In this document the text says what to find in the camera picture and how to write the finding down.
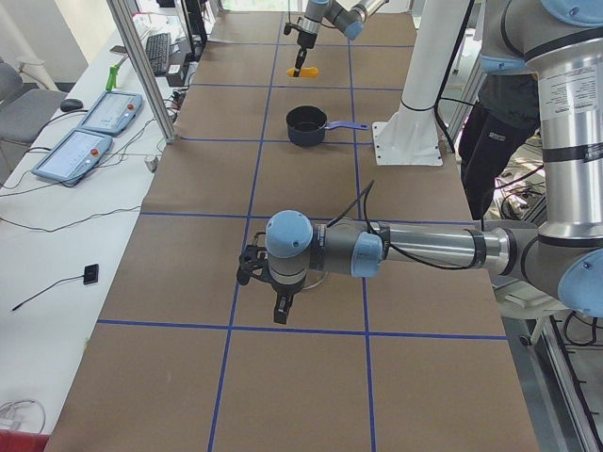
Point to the far blue teach pendant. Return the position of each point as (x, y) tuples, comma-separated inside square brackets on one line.
[(112, 113)]

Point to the near blue teach pendant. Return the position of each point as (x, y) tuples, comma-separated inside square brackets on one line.
[(73, 157)]

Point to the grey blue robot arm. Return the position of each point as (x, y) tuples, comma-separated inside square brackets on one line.
[(543, 66)]

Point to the small black square device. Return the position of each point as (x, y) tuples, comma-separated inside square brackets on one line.
[(91, 274)]

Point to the green handled tool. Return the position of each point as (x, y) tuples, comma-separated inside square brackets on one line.
[(111, 82)]

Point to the yellow corn cob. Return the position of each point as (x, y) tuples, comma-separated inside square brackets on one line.
[(306, 72)]

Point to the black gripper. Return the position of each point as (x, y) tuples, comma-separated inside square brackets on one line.
[(284, 290)]

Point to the black keyboard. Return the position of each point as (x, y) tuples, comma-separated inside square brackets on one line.
[(158, 48)]

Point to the blue teach pendant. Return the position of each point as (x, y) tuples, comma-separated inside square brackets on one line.
[(112, 113), (73, 157)]

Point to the grey office chair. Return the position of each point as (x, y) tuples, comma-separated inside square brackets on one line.
[(23, 114)]

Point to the aluminium frame post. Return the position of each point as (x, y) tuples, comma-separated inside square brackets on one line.
[(130, 38)]

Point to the dark blue saucepan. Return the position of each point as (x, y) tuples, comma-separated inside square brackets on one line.
[(307, 125)]

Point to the glass pot lid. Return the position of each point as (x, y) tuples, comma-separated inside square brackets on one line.
[(314, 279)]

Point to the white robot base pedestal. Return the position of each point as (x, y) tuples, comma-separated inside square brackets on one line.
[(410, 136)]

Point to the person in dark clothes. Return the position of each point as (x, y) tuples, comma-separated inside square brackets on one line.
[(505, 115)]

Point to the black computer mouse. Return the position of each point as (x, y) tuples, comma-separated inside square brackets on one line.
[(70, 104)]

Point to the black computer monitor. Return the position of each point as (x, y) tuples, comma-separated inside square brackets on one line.
[(196, 32)]

